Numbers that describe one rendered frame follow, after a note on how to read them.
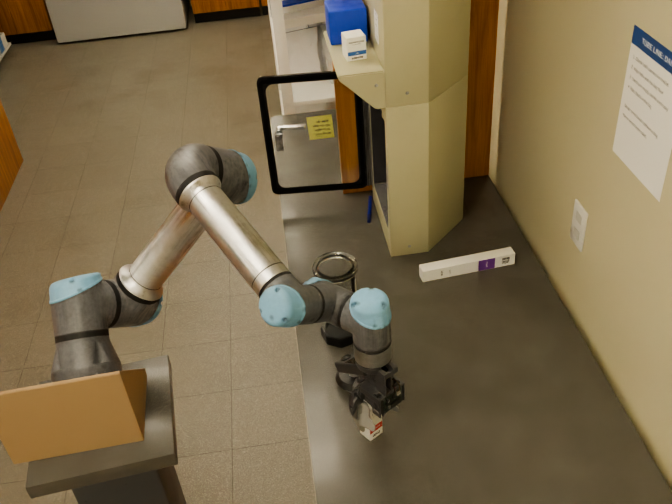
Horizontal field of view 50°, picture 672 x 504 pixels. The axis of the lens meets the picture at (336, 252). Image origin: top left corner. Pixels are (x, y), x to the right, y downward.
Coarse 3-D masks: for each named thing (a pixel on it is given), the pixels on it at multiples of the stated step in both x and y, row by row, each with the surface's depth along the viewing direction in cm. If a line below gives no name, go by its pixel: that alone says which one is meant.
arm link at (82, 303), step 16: (96, 272) 166; (64, 288) 160; (80, 288) 160; (96, 288) 163; (112, 288) 168; (64, 304) 159; (80, 304) 160; (96, 304) 162; (112, 304) 166; (64, 320) 159; (80, 320) 159; (96, 320) 161; (112, 320) 167
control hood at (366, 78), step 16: (336, 48) 191; (368, 48) 189; (336, 64) 182; (352, 64) 182; (368, 64) 181; (352, 80) 177; (368, 80) 178; (384, 80) 179; (368, 96) 180; (384, 96) 181
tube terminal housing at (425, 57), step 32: (384, 0) 167; (416, 0) 168; (448, 0) 175; (384, 32) 171; (416, 32) 172; (448, 32) 180; (384, 64) 176; (416, 64) 177; (448, 64) 185; (416, 96) 182; (448, 96) 191; (416, 128) 187; (448, 128) 197; (416, 160) 193; (448, 160) 203; (416, 192) 199; (448, 192) 210; (384, 224) 216; (416, 224) 205; (448, 224) 217
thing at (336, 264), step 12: (336, 252) 177; (324, 264) 177; (336, 264) 178; (348, 264) 177; (324, 276) 170; (336, 276) 170; (348, 276) 170; (348, 288) 173; (324, 324) 181; (336, 336) 181; (348, 336) 182
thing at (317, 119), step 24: (312, 72) 210; (288, 96) 213; (312, 96) 213; (336, 96) 214; (288, 120) 218; (312, 120) 218; (336, 120) 218; (288, 144) 223; (312, 144) 223; (336, 144) 223; (288, 168) 228; (312, 168) 228; (336, 168) 228
